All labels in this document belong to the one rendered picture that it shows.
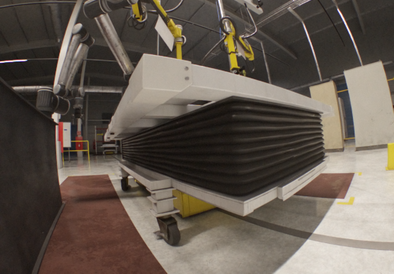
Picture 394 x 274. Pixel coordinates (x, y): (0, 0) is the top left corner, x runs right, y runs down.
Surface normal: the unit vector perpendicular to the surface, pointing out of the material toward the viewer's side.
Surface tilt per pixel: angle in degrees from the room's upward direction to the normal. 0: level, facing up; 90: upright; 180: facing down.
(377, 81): 90
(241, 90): 90
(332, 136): 90
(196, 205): 90
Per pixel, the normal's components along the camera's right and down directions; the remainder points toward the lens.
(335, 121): -0.84, 0.01
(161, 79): 0.53, -0.12
